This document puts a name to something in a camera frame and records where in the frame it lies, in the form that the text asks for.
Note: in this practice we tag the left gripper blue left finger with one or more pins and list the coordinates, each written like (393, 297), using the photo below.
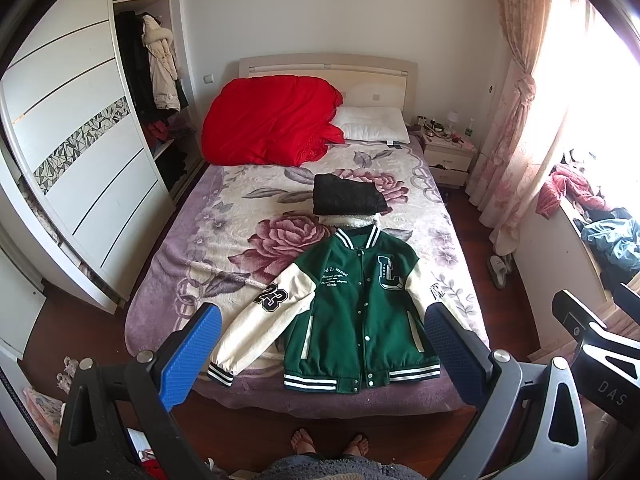
(95, 443)

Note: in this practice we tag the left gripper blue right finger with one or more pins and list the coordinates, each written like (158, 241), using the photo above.
(528, 421)

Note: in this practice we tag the green and cream varsity jacket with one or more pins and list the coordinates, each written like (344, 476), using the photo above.
(349, 314)

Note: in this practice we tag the clothes pile on windowsill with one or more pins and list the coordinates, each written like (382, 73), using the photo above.
(610, 232)

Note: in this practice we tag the white slippers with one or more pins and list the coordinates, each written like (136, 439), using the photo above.
(499, 268)

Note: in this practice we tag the person's bare feet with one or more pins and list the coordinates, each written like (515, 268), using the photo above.
(333, 447)

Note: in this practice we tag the pink floral curtain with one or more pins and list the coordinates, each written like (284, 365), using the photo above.
(525, 133)

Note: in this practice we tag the white bedside table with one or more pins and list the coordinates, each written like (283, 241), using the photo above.
(449, 160)

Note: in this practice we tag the folded black garment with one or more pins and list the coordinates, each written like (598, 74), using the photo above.
(333, 195)

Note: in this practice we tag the white sliding wardrobe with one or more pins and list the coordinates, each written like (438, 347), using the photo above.
(90, 186)

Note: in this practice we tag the white pillow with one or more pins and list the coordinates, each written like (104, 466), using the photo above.
(371, 124)

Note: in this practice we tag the red quilt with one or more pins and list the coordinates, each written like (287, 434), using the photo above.
(282, 120)

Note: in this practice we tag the beige bed headboard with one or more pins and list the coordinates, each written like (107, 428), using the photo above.
(363, 80)

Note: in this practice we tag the beige hanging coat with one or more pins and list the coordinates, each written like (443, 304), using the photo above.
(164, 74)

